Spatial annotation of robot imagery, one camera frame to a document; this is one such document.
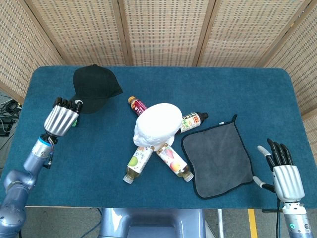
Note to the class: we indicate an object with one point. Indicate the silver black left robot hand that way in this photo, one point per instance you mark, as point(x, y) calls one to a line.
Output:
point(59, 121)

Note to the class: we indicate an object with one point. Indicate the black power adapter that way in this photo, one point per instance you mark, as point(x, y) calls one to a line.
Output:
point(5, 126)

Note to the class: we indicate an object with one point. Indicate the blue velvet tablecloth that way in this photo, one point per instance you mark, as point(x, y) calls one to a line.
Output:
point(223, 86)

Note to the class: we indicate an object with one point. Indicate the green apple label drink bottle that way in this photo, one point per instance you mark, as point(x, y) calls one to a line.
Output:
point(137, 161)

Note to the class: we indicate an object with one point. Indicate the black baseball cap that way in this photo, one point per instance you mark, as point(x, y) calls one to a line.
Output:
point(94, 81)

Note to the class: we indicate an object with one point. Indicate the blue-grey robot torso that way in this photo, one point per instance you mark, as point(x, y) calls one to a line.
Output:
point(153, 223)

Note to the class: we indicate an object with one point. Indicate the dark tea bottle black cap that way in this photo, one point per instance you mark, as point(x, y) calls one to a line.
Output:
point(190, 122)

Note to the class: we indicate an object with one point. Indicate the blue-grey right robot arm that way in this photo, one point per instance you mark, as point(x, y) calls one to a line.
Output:
point(297, 223)

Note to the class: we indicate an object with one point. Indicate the white table leg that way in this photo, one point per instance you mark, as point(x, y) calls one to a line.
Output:
point(220, 223)

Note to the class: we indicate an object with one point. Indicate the peach label drink bottle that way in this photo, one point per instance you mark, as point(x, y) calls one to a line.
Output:
point(173, 161)

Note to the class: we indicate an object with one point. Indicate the green tea packet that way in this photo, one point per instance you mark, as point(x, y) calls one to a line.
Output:
point(75, 123)

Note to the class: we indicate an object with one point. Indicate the white head bust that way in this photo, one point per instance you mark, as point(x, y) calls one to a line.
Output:
point(158, 121)

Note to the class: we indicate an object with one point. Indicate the woven rattan folding screen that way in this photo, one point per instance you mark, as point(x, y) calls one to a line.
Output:
point(161, 29)

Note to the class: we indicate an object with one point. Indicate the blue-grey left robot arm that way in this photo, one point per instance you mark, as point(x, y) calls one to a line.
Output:
point(32, 161)

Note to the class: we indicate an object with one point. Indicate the grey microfibre cloth black trim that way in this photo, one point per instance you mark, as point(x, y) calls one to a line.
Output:
point(218, 158)

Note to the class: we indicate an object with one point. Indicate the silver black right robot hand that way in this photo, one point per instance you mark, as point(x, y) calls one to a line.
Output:
point(287, 181)

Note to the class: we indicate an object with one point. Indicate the red label drink bottle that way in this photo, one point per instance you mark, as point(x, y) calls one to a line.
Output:
point(138, 106)

